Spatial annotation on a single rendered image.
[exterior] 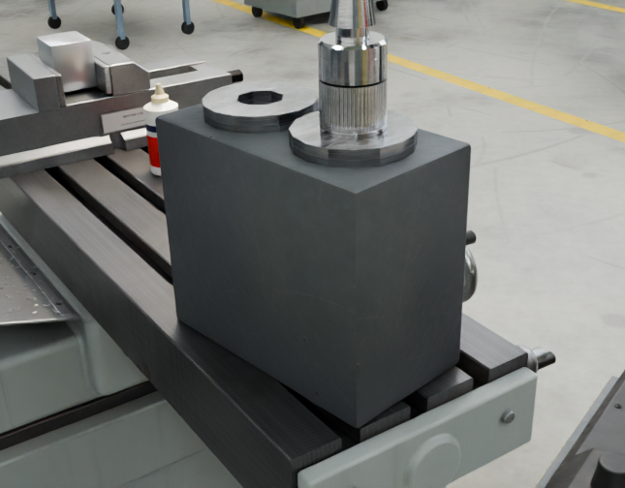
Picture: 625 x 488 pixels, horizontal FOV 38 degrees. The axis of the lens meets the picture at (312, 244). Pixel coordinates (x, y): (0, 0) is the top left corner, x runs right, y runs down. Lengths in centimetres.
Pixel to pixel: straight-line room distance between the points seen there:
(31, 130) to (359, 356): 65
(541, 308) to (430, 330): 193
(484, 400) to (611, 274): 213
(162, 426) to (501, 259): 189
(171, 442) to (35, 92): 45
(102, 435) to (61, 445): 5
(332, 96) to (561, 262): 228
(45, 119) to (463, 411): 67
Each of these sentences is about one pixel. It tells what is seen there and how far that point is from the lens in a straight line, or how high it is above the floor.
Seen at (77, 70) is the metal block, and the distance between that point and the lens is 120.
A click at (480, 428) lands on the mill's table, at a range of 73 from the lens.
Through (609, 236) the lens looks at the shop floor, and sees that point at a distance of 306.
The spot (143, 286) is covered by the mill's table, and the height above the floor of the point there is 90.
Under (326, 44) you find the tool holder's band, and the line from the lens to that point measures 61.
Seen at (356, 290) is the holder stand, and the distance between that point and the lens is 60.
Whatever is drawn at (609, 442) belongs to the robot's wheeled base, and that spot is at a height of 59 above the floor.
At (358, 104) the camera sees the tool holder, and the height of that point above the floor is 113.
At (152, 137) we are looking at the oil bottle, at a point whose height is 95.
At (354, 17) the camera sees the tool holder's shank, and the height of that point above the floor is 118.
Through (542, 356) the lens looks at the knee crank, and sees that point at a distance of 152.
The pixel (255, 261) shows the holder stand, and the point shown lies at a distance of 68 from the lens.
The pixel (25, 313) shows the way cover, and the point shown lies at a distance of 98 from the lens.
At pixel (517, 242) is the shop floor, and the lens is 296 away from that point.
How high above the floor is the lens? 132
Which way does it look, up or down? 27 degrees down
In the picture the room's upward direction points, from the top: 2 degrees counter-clockwise
